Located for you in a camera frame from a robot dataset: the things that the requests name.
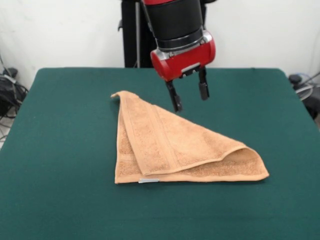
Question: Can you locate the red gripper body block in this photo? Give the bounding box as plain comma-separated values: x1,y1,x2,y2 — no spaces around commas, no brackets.
150,37,216,82

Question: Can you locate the tan terry towel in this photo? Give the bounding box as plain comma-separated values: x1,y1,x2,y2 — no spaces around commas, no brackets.
110,90,270,185

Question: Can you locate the grey swivel chair base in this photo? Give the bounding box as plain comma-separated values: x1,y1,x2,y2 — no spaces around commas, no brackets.
288,72,320,118

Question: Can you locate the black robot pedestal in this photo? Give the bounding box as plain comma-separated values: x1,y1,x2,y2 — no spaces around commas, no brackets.
117,0,208,69

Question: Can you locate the dark green table cloth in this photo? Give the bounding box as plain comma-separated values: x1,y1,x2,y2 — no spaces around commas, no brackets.
0,67,320,240

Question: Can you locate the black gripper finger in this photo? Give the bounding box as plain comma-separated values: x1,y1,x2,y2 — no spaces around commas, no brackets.
197,67,210,101
165,81,184,113

